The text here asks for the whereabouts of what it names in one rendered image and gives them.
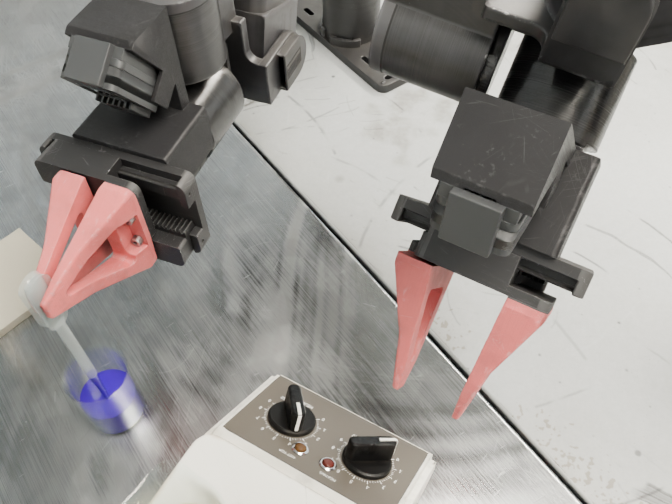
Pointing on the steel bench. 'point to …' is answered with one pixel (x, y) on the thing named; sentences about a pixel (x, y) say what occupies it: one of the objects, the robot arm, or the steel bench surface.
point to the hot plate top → (244, 475)
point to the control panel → (326, 445)
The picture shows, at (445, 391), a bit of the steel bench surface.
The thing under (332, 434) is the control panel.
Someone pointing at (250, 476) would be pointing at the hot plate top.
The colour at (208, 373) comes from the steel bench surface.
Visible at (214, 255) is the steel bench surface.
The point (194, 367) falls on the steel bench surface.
